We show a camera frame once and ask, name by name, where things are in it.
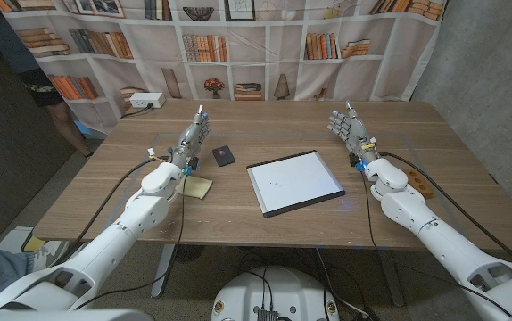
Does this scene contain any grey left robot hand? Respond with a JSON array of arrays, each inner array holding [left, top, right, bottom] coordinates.
[[169, 104, 212, 173]]

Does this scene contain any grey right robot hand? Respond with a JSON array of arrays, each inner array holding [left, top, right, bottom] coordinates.
[[326, 101, 380, 168]]

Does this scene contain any small white whiteboard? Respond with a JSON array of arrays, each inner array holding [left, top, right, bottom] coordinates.
[[245, 149, 346, 219]]

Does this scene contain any black card holder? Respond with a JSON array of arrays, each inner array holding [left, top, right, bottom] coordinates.
[[211, 144, 236, 168]]

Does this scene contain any orange brick with holes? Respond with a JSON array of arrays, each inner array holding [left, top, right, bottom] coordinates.
[[405, 168, 435, 200]]

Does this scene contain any white power strip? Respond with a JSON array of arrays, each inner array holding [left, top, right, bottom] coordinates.
[[128, 92, 167, 110]]

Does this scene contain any printed bookshelf backdrop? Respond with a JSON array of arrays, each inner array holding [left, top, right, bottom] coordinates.
[[0, 0, 449, 135]]

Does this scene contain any blue floor object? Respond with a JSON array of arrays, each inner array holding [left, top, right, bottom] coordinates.
[[78, 120, 106, 138]]

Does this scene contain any grey table leg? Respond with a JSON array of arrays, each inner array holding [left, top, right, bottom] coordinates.
[[150, 243, 177, 299], [378, 249, 405, 308]]

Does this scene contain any standing person in shorts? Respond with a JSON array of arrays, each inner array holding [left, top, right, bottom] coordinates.
[[0, 0, 95, 160]]

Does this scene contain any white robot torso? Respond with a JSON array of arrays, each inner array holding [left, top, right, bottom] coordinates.
[[210, 266, 341, 321]]

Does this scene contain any black power strip cable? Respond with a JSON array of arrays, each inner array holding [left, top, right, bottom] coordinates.
[[120, 103, 154, 120]]

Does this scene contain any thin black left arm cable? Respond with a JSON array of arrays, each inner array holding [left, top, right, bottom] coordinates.
[[72, 173, 189, 311]]

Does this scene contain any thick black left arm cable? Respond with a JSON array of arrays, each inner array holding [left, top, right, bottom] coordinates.
[[53, 153, 170, 267]]

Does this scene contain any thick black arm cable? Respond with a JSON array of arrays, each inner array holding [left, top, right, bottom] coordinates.
[[53, 153, 170, 267], [378, 151, 512, 271]]

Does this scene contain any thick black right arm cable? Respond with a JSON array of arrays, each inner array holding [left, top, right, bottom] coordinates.
[[378, 151, 512, 271]]

